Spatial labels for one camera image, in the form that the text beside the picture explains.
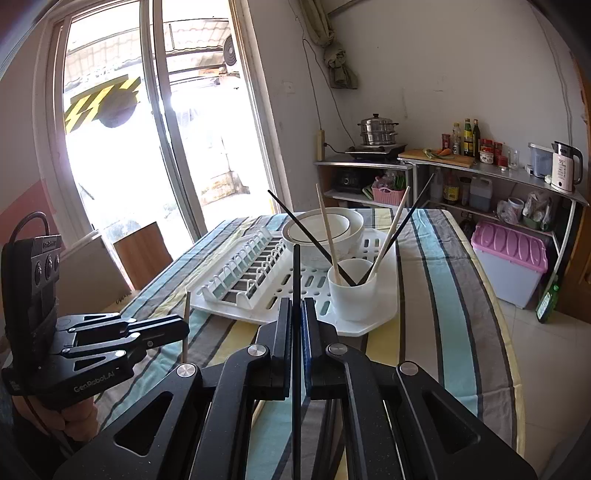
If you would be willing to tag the clear plastic bottle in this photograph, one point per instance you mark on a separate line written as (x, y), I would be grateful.
(434, 184)

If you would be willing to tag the small kitchen shelf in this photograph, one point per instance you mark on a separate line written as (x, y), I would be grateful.
(332, 159)

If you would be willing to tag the pink plastic basket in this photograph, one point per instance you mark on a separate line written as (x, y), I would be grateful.
(388, 196)

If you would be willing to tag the beige power strip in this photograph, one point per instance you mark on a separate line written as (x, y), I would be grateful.
(320, 145)

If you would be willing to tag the clear glass bottle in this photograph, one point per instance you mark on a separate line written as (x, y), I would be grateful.
(456, 137)

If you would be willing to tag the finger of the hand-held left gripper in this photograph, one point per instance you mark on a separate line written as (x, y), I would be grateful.
(120, 351)
(161, 325)

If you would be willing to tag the wooden cutting board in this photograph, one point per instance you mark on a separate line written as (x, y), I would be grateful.
(457, 160)

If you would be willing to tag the green vegetable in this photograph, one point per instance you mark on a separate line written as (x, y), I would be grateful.
(429, 153)

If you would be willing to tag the white plastic dish rack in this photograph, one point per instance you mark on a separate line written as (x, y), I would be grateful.
(388, 277)

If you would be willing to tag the black induction cooker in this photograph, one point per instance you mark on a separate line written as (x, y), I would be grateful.
(374, 151)

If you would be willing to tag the dark bottle yellow label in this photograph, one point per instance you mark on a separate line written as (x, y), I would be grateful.
(467, 137)

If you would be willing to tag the outdoor air conditioner unit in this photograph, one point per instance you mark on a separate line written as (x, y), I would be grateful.
(229, 48)

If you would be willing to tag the dark jar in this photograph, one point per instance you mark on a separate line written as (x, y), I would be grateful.
(464, 192)

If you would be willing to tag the white cup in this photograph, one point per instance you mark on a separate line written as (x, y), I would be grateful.
(351, 300)

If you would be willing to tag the long metal kitchen shelf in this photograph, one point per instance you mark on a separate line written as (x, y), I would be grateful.
(508, 174)

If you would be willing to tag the steel steamer pot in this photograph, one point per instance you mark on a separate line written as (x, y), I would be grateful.
(377, 131)

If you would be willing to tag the wooden chopstick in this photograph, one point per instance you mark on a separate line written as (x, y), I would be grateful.
(389, 230)
(186, 304)
(326, 221)

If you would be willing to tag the yellow black striped sign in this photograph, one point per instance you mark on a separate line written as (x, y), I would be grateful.
(87, 104)

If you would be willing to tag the wooden door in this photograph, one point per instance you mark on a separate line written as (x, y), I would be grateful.
(584, 106)

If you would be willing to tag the pink lidded storage box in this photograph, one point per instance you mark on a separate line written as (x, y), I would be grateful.
(508, 277)

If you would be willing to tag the dark glass bottle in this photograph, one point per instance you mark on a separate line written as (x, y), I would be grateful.
(476, 139)

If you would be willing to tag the tied grey curtain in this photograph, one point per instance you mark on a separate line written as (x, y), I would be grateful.
(339, 64)

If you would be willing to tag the white electric kettle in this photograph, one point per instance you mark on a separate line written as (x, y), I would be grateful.
(563, 170)

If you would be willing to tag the sliding glass door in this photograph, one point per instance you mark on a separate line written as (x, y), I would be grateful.
(159, 115)

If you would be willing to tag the white bowl dark rim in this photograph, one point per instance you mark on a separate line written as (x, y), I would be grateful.
(300, 251)

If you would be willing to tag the water filter pitcher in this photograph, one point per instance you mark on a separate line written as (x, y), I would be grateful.
(538, 161)

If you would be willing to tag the plastic jug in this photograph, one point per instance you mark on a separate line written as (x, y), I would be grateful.
(480, 194)

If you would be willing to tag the black chopstick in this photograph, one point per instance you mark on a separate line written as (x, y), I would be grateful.
(305, 230)
(297, 277)
(405, 217)

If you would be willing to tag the striped tablecloth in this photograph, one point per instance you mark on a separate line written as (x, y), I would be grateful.
(429, 323)

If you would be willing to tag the white mug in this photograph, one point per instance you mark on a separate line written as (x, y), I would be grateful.
(516, 210)

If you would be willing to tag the red tin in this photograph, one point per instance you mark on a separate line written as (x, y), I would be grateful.
(501, 160)

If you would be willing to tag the drinking glass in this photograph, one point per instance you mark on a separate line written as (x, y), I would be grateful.
(513, 159)

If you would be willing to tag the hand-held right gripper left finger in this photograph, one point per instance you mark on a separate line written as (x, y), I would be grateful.
(284, 350)

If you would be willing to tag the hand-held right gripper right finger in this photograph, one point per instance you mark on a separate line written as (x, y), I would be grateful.
(310, 350)

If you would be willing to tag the person's left hand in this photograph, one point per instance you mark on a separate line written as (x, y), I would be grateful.
(78, 420)

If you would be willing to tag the brown sauce bottle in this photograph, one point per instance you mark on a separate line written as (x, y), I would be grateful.
(450, 188)

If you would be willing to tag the plastic bags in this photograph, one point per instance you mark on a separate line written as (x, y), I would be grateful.
(538, 210)

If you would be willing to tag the white jar red lid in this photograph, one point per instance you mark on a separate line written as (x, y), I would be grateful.
(485, 155)

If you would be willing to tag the green bottle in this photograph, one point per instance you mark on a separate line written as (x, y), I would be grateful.
(548, 302)

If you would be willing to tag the round dark sign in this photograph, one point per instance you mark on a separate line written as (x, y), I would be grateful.
(117, 110)

